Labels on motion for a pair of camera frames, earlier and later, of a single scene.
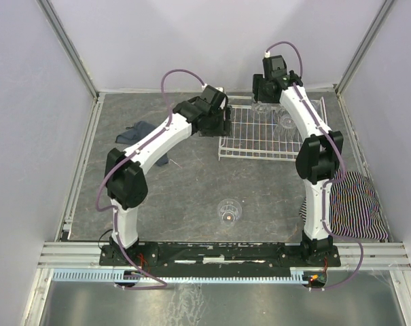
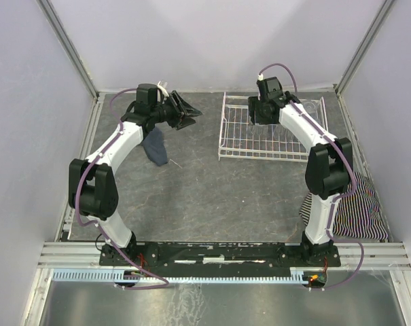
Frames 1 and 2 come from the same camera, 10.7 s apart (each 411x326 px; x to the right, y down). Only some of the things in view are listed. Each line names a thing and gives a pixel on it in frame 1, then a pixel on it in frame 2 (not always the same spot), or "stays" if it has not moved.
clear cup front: [229, 210] → [264, 130]
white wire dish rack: [261, 133] stays
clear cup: [317, 105] stays
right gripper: [259, 91] → [259, 113]
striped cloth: [354, 211] stays
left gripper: [215, 126] → [176, 111]
